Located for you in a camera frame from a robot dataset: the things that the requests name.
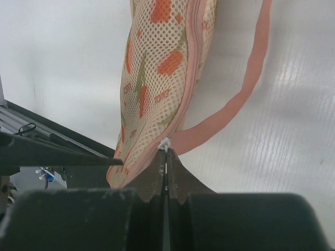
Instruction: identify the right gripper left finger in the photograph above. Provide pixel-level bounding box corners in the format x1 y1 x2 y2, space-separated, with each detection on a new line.
1 151 166 250

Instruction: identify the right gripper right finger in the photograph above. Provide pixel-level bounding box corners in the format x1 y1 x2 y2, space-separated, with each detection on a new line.
166 150 330 250

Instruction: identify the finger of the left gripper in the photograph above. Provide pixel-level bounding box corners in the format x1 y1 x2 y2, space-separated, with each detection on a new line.
1 132 123 166

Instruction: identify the floral mesh laundry bag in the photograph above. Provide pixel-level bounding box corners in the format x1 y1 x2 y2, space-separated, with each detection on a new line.
106 1 272 188

